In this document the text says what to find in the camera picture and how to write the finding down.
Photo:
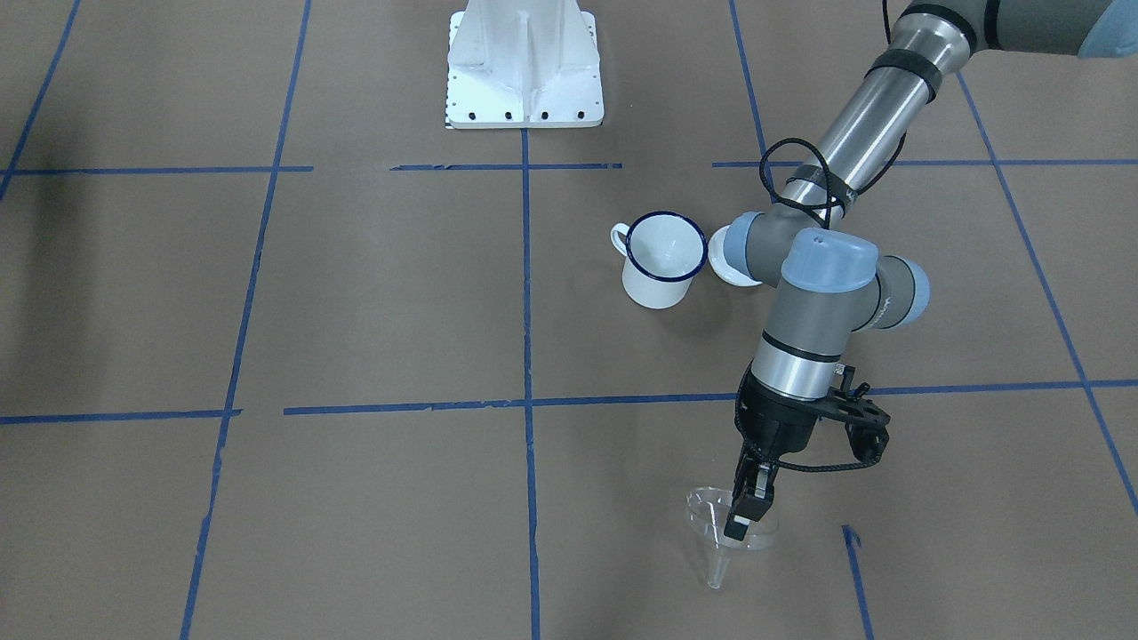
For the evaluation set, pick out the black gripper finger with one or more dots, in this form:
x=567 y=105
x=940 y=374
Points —
x=751 y=498

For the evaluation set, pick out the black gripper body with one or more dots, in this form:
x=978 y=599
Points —
x=780 y=425

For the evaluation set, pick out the clear plastic funnel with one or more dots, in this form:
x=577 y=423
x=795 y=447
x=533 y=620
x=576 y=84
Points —
x=707 y=514

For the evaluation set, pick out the white mug lid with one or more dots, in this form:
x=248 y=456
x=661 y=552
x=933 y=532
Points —
x=724 y=270

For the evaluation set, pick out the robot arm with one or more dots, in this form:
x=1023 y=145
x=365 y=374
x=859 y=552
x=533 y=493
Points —
x=831 y=285

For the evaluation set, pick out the white enamel mug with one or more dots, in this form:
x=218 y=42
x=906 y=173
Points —
x=662 y=253

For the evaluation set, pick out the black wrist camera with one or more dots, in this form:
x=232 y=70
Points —
x=864 y=423

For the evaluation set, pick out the white camera stand base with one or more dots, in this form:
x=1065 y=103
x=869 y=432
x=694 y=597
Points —
x=516 y=64

